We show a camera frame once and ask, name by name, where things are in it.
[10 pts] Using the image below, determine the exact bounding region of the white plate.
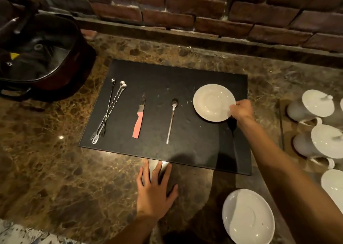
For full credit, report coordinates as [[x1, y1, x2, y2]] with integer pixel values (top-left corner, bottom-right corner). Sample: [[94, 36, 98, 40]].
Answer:
[[321, 169, 343, 215]]

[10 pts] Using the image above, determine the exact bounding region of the black rectangular placemat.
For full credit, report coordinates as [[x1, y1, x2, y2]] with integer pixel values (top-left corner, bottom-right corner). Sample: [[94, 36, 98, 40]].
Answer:
[[79, 59, 252, 176]]

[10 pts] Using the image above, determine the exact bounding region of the person's right forearm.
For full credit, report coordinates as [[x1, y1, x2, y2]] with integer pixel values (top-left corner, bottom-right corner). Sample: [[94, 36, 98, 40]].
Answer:
[[237, 116, 343, 244]]

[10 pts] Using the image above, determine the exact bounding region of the person's right hand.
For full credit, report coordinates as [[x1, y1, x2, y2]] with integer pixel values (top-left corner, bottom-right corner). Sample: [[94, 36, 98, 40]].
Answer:
[[229, 99, 255, 122]]

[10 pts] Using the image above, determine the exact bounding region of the twisted metal bar stirrer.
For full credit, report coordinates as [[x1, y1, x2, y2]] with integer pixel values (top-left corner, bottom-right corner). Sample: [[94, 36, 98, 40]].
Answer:
[[92, 83, 127, 145], [101, 78, 116, 137], [90, 80, 125, 141]]

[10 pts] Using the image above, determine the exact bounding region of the small white saucer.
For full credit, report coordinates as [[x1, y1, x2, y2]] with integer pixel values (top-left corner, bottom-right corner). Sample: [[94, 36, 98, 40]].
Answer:
[[193, 84, 236, 123]]

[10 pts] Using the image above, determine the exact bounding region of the person's left forearm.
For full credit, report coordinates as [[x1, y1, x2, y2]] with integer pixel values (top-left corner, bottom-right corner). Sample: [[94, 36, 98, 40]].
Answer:
[[106, 212, 160, 244]]

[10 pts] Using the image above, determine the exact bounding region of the large white saucer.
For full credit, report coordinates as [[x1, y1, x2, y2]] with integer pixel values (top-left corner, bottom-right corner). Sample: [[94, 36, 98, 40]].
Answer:
[[222, 189, 275, 244]]

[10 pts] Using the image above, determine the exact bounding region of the pink handled knife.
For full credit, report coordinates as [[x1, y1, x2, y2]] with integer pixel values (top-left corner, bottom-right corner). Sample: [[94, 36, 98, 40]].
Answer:
[[132, 93, 146, 139]]

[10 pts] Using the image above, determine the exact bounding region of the black open container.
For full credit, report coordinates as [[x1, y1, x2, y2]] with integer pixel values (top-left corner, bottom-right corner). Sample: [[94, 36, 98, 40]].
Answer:
[[0, 0, 97, 103]]

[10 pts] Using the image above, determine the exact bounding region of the long metal spoon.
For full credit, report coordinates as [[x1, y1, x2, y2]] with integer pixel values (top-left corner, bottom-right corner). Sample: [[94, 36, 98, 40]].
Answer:
[[166, 98, 179, 144]]

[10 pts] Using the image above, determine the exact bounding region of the person's left hand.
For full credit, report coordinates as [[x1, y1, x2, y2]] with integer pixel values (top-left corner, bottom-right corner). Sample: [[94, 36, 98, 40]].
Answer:
[[136, 159, 178, 221]]

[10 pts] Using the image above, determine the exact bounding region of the white patterned garment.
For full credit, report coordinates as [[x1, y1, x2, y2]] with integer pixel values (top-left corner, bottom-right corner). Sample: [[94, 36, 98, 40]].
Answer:
[[0, 219, 81, 244]]

